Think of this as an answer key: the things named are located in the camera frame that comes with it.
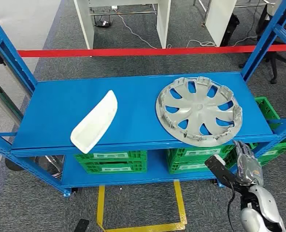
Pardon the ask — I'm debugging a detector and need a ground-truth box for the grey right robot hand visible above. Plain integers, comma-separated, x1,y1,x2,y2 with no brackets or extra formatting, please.
232,140,264,188

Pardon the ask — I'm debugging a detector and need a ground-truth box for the silver plastic wheel hubcap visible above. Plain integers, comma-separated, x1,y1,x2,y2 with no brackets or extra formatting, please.
155,76,243,148

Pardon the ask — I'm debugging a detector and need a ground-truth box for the blue metal shelf rack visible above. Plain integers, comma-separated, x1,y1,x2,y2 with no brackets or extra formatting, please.
0,0,286,198

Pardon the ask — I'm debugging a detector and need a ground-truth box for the white curved plastic part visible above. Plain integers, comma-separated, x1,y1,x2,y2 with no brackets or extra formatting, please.
69,90,118,155

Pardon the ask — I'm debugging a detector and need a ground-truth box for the yellow floor tape outline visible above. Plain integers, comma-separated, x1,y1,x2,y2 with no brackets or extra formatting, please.
97,180,188,232

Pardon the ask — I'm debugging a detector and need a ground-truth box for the black office chair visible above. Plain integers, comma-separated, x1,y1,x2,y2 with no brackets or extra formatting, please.
238,2,286,85

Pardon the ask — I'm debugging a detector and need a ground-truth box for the black bag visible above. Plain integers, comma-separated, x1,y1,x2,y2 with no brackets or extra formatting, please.
220,13,241,47

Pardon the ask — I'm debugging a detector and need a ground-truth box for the white office desk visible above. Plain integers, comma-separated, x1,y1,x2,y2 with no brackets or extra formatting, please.
73,0,172,51
193,0,276,48

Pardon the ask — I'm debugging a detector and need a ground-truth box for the red barrier belt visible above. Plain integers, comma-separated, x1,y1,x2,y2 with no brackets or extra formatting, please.
17,44,286,59

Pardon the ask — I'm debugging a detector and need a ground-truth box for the black router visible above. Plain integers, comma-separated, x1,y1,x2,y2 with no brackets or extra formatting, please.
94,19,114,29

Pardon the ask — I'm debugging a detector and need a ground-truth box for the chrome stanchion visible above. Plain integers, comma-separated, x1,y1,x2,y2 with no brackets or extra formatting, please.
0,75,66,180
0,52,33,101

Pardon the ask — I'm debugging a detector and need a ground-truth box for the white floor cable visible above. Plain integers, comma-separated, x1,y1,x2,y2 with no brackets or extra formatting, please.
166,39,217,49
114,9,158,50

